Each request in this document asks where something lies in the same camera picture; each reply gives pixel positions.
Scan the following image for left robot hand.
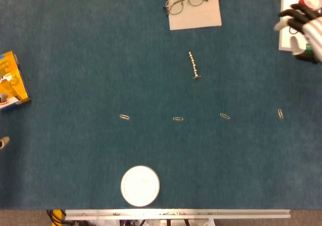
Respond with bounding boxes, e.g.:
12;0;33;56
0;92;11;150

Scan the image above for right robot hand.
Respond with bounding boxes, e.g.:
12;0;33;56
273;3;322;65

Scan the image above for orange yellow cardboard box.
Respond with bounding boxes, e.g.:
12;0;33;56
0;50;32;112

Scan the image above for blue felt table cloth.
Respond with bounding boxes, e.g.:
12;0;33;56
0;0;322;210

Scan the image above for thin metal frame eyeglasses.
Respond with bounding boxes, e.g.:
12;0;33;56
163;0;209;17

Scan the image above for aluminium profile rail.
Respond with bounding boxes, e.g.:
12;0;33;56
64;209;291;221

